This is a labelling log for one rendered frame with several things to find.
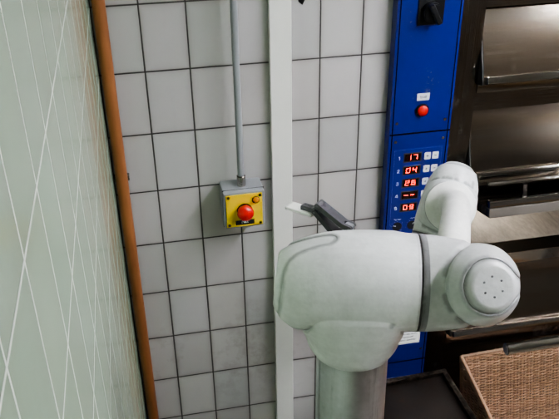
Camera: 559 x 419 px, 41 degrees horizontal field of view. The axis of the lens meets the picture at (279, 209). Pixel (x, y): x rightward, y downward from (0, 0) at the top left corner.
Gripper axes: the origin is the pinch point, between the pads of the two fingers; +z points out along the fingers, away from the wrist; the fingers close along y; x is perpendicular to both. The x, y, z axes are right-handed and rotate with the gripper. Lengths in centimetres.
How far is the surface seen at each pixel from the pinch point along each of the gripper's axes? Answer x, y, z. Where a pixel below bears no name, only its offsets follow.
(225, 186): 2.4, -5.0, 20.6
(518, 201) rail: 46, 3, -38
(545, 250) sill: 69, 29, -42
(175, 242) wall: -4.4, 11.2, 32.5
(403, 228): 35.3, 13.4, -12.1
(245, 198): 2.7, -3.3, 14.9
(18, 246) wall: -99, -66, -43
